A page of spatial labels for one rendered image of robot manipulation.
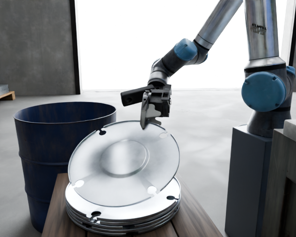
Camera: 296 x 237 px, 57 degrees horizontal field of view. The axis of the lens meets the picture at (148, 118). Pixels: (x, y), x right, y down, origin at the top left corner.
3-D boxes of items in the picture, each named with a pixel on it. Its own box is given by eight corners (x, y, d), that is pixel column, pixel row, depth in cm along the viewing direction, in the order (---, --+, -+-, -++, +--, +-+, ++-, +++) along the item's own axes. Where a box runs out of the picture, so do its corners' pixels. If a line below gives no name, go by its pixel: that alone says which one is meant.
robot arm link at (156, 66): (162, 51, 102) (147, 65, 107) (159, 65, 93) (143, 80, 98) (177, 64, 104) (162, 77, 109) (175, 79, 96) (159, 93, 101)
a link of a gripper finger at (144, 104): (145, 106, 79) (150, 89, 86) (140, 106, 79) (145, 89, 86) (146, 118, 82) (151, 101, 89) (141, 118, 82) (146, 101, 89)
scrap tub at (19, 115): (41, 190, 147) (32, 102, 135) (120, 186, 150) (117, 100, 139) (10, 244, 106) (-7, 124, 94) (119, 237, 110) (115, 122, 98)
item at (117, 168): (98, 233, 56) (97, 231, 55) (53, 154, 76) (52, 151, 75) (204, 163, 66) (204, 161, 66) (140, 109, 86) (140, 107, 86)
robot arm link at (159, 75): (147, 71, 96) (149, 90, 101) (145, 78, 92) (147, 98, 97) (168, 71, 94) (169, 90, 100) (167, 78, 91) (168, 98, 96)
